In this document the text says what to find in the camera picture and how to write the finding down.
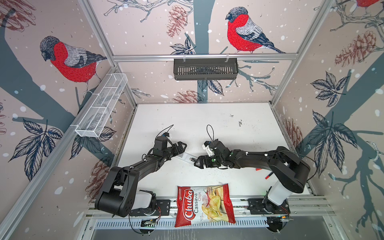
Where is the black hanging wire basket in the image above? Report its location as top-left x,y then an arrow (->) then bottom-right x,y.
174,58 -> 239,81

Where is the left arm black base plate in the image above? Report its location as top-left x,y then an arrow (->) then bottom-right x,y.
130,200 -> 171,217

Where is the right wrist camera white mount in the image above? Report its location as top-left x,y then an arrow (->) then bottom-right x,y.
202,141 -> 215,157

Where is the white remote control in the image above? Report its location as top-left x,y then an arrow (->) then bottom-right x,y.
176,152 -> 198,165

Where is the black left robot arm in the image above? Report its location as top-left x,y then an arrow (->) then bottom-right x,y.
95,134 -> 187,217

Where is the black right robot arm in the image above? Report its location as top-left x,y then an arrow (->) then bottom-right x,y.
192,139 -> 311,214

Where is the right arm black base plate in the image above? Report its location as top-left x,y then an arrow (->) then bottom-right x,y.
248,198 -> 291,215

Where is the red Chuba cassava chips bag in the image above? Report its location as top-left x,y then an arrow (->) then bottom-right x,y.
175,184 -> 236,228

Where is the white mesh wire basket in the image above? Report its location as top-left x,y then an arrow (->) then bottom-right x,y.
75,73 -> 128,138

